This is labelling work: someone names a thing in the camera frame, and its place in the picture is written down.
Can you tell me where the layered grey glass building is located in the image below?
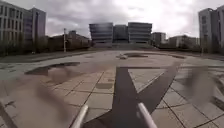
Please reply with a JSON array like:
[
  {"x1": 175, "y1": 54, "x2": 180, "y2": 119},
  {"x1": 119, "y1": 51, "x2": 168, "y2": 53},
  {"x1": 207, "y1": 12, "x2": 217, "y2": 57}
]
[{"x1": 88, "y1": 21, "x2": 153, "y2": 47}]

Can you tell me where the grey stone slab plaza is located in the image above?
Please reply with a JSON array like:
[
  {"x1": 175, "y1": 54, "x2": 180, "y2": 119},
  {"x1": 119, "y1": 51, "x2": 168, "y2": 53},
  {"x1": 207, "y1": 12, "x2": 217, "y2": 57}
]
[{"x1": 0, "y1": 49, "x2": 224, "y2": 128}]

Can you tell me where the dark paving band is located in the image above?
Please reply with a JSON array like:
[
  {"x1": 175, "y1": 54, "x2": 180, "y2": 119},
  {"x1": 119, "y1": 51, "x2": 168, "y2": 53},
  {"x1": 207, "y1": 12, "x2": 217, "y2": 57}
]
[{"x1": 82, "y1": 63, "x2": 181, "y2": 128}]

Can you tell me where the low brown brick building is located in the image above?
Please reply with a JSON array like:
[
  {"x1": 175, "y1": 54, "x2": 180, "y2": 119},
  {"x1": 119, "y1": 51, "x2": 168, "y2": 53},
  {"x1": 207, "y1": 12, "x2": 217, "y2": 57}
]
[{"x1": 46, "y1": 30, "x2": 92, "y2": 52}]

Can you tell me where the pale pole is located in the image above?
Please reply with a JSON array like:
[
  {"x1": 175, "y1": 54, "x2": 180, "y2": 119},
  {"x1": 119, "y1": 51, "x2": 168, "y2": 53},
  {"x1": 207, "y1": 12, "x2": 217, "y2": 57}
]
[{"x1": 63, "y1": 27, "x2": 67, "y2": 54}]

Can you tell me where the robot's own part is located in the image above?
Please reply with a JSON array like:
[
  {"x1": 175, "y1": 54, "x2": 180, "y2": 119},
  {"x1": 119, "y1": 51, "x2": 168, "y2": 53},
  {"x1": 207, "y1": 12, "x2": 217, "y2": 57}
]
[
  {"x1": 70, "y1": 104, "x2": 90, "y2": 128},
  {"x1": 137, "y1": 102, "x2": 158, "y2": 128}
]

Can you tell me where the dark puddle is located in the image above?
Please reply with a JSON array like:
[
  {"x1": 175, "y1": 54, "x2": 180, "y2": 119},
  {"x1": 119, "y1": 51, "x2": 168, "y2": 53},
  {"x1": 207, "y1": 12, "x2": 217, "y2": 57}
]
[{"x1": 24, "y1": 61, "x2": 81, "y2": 77}]

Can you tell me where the low distant building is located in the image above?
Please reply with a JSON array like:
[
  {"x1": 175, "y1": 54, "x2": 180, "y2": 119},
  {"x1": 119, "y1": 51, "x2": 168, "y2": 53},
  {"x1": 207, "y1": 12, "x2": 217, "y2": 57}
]
[{"x1": 151, "y1": 31, "x2": 200, "y2": 50}]

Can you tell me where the tall pale office building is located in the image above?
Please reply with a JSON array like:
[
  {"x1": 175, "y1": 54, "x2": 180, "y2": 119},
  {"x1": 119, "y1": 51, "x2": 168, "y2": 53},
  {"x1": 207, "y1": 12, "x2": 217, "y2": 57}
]
[{"x1": 0, "y1": 0, "x2": 47, "y2": 55}]

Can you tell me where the tall grey building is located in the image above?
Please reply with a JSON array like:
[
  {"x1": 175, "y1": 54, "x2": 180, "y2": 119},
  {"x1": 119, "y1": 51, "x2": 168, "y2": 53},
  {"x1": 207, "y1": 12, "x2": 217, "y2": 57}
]
[{"x1": 198, "y1": 4, "x2": 224, "y2": 54}]

